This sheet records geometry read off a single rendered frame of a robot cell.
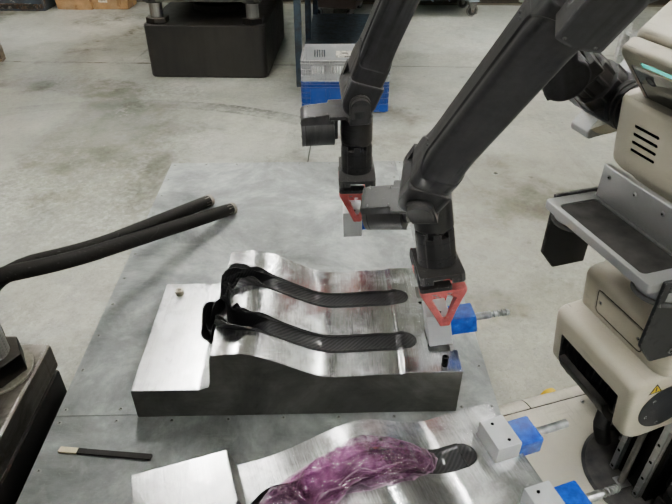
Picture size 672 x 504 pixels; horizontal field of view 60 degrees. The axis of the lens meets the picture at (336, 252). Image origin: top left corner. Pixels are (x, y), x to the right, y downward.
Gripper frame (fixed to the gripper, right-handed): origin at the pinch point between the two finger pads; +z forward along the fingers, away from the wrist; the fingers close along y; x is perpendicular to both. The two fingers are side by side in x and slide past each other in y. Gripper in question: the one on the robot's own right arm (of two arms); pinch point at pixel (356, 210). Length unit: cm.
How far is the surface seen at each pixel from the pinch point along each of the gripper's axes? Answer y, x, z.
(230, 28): -362, -80, 59
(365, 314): 22.8, 0.5, 6.6
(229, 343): 34.4, -20.2, 1.1
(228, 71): -362, -86, 91
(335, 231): -15.9, -4.2, 15.3
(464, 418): 42.2, 13.7, 9.7
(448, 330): 31.2, 12.7, 2.7
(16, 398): 31, -58, 15
